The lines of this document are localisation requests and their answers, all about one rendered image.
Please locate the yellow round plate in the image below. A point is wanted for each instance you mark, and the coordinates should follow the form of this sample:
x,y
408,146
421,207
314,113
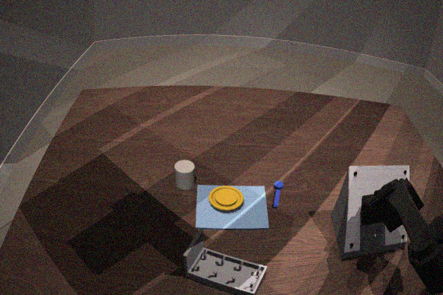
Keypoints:
x,y
226,198

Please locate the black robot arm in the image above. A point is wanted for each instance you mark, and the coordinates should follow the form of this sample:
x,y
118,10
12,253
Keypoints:
x,y
397,203

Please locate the light blue rectangular mat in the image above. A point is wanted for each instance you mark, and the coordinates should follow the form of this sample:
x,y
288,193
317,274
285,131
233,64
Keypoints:
x,y
251,215

